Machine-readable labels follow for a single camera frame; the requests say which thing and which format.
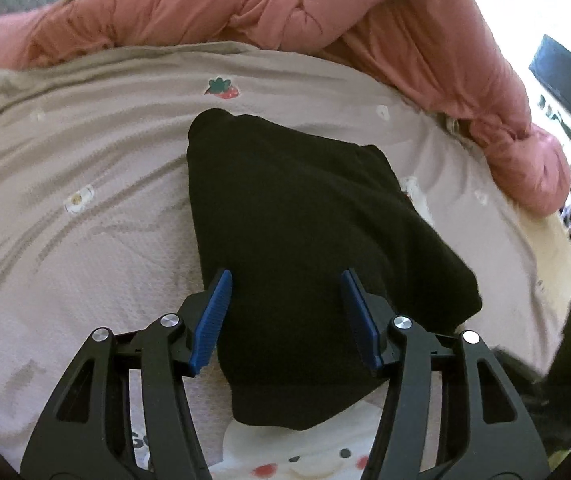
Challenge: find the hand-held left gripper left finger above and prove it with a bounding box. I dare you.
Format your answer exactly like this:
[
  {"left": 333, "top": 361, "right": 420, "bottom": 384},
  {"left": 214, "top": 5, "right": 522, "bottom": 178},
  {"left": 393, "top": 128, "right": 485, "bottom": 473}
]
[{"left": 19, "top": 268, "right": 233, "bottom": 480}]

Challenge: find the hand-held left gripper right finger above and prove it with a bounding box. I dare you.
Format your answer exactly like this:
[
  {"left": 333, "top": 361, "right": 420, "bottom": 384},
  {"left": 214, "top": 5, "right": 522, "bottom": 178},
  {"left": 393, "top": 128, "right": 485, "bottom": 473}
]
[{"left": 340, "top": 268, "right": 551, "bottom": 480}]

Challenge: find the black top with orange patches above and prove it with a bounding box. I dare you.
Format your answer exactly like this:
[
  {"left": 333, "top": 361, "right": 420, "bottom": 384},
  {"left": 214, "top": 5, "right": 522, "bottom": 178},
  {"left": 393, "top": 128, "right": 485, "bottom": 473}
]
[{"left": 186, "top": 108, "right": 483, "bottom": 432}]

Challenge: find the lilac strawberry print bed sheet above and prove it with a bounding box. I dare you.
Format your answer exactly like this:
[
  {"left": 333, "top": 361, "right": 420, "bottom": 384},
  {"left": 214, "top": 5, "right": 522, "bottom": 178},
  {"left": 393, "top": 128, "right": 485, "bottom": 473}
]
[{"left": 0, "top": 42, "right": 571, "bottom": 480}]

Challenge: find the dark cloth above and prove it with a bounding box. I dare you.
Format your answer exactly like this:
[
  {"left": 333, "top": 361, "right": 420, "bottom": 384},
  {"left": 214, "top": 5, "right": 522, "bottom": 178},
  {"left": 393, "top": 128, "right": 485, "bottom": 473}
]
[{"left": 490, "top": 294, "right": 571, "bottom": 463}]

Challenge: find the black flat box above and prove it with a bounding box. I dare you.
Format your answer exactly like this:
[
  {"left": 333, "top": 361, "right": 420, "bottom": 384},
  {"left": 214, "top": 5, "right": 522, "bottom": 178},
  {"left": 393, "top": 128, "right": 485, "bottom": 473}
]
[{"left": 528, "top": 34, "right": 571, "bottom": 129}]

